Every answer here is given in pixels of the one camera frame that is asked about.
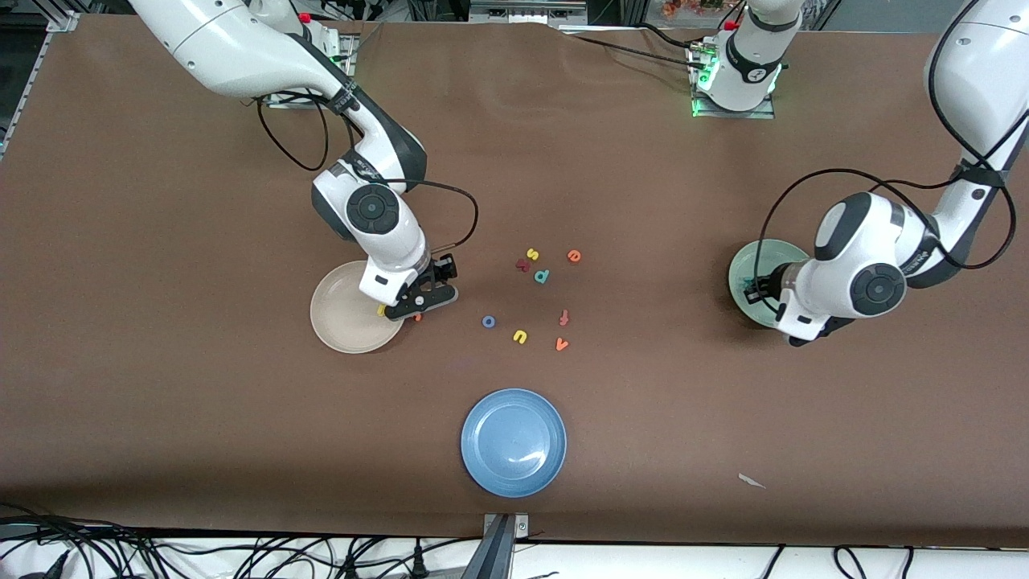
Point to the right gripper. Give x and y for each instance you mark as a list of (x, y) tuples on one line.
[(441, 269)]

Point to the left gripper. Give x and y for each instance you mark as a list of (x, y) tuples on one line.
[(764, 285)]

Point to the beige brown plate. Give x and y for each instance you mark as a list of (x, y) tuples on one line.
[(346, 322)]

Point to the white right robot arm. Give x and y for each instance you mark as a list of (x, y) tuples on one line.
[(233, 48)]

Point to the green plate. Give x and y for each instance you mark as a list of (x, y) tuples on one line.
[(784, 253)]

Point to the blue plate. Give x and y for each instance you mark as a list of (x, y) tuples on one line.
[(514, 443)]

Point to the white paper scrap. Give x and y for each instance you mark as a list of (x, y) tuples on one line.
[(752, 481)]

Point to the silver device box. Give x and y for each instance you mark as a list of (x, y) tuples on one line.
[(526, 12)]

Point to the orange floral object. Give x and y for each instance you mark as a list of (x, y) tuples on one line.
[(691, 8)]

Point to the black power plug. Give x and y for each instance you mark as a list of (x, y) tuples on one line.
[(350, 567), (418, 561)]

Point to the brown table mat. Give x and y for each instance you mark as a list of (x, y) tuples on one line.
[(161, 402)]

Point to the metal stand bracket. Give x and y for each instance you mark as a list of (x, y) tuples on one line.
[(498, 555)]

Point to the aluminium frame rail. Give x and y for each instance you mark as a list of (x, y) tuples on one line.
[(63, 21)]

